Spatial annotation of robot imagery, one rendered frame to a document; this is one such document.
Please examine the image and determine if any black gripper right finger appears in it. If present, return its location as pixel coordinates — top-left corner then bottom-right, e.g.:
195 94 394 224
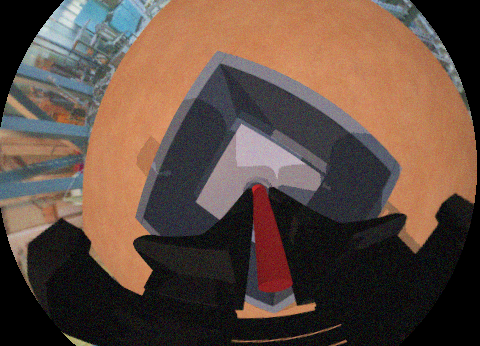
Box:
268 187 407 306

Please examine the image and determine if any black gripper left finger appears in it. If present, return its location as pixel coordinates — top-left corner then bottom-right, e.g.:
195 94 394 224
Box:
133 189 253 310

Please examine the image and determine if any dark red peg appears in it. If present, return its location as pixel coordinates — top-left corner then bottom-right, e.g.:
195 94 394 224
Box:
252 185 293 293

